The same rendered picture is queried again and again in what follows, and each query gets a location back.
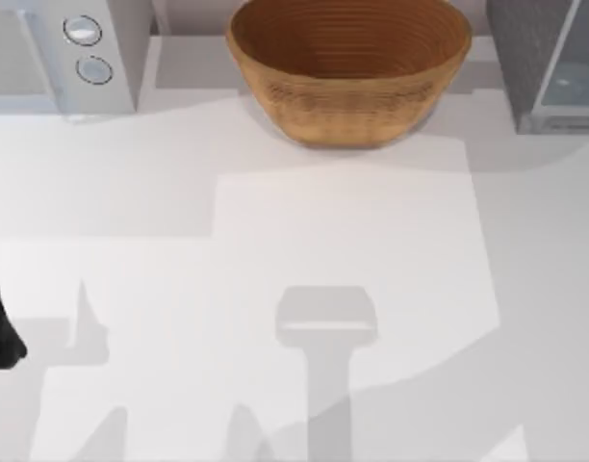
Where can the round microwave knob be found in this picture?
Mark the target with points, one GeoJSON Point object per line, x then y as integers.
{"type": "Point", "coordinates": [82, 30]}
{"type": "Point", "coordinates": [94, 69]}

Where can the grey cabinet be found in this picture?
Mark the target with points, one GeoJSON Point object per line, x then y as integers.
{"type": "Point", "coordinates": [545, 62]}

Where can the brown woven basket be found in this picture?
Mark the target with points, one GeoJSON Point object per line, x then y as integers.
{"type": "Point", "coordinates": [352, 72]}

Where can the pale microwave oven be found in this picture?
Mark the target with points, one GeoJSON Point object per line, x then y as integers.
{"type": "Point", "coordinates": [44, 53]}

